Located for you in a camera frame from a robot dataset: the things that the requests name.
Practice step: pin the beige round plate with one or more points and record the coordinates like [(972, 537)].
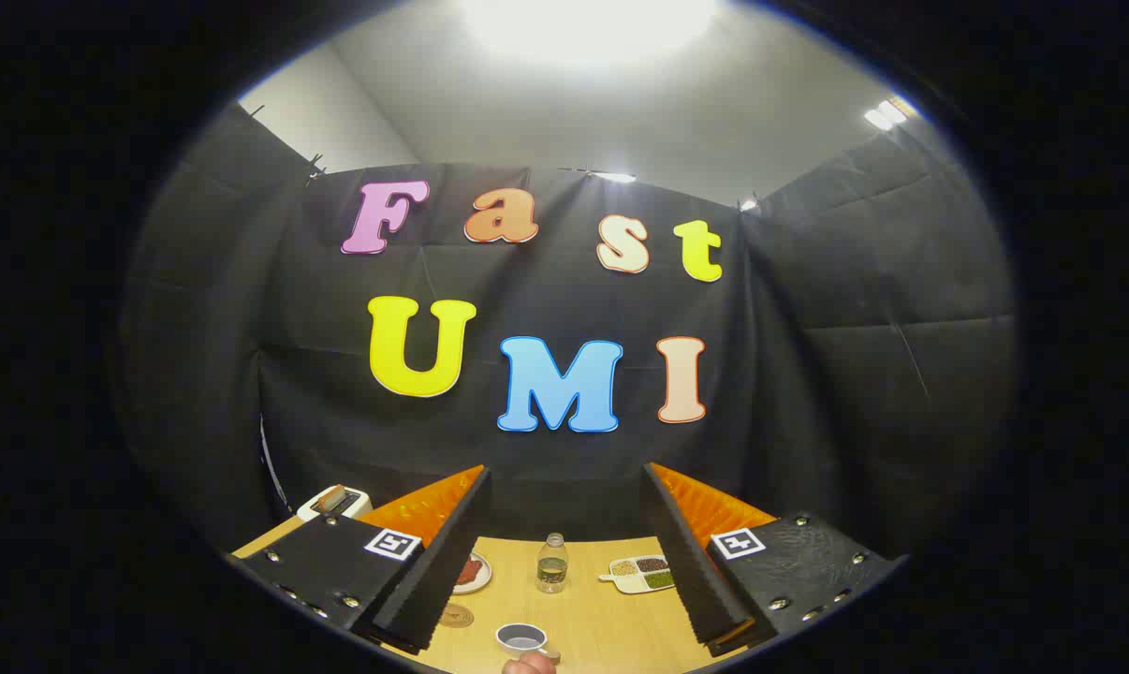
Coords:
[(482, 578)]

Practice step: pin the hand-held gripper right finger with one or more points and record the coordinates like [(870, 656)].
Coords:
[(691, 562)]

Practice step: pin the ceiling light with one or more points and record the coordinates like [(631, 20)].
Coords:
[(588, 23), (887, 113)]

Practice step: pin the round cork coaster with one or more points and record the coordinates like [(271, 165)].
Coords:
[(457, 616)]

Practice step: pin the red meat slice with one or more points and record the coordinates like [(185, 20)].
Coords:
[(469, 571)]

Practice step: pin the toast slice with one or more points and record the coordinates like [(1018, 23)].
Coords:
[(332, 495)]

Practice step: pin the white divided condiment dish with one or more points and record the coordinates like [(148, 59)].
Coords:
[(635, 586)]

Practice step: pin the black backdrop cloth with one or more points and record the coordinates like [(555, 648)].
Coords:
[(546, 281)]

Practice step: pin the clear plastic water bottle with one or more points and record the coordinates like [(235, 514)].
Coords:
[(552, 566)]

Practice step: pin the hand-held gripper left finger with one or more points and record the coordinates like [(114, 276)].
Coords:
[(452, 552)]

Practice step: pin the cream toaster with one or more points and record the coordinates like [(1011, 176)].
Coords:
[(344, 507)]

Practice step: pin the wooden table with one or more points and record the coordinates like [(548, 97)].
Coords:
[(602, 618)]

